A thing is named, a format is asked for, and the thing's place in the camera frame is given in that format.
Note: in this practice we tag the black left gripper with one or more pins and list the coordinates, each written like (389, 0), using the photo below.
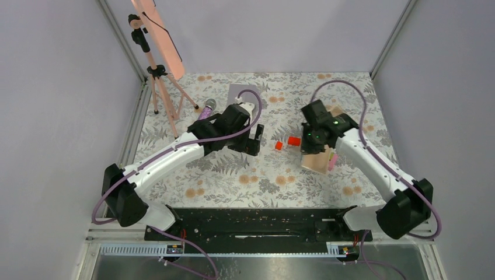
(250, 146)

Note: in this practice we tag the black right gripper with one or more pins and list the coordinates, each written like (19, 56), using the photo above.
(306, 147)

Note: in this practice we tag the beige letter paper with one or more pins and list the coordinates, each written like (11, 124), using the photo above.
(319, 162)

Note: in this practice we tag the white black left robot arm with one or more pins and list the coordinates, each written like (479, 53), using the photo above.
(124, 189)

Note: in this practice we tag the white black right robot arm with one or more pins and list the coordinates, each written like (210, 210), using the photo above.
(407, 200)

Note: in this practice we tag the grey envelope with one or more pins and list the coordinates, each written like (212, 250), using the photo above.
(246, 95)

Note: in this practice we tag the small red cube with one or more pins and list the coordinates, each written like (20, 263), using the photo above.
(278, 146)

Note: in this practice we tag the red rectangular block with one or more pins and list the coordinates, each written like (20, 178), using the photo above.
(294, 141)

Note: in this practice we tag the pink eraser block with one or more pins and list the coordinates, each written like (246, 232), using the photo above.
(332, 161)

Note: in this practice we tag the purple glitter microphone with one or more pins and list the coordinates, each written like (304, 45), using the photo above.
(209, 107)

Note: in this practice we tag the floral patterned table mat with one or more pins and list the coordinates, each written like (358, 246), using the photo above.
(275, 178)

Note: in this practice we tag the pink tripod stand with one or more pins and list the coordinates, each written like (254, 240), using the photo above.
(156, 73)

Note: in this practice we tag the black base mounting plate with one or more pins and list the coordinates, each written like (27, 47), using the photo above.
(265, 230)

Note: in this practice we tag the pink board on tripod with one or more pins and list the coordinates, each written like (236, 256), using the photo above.
(147, 11)

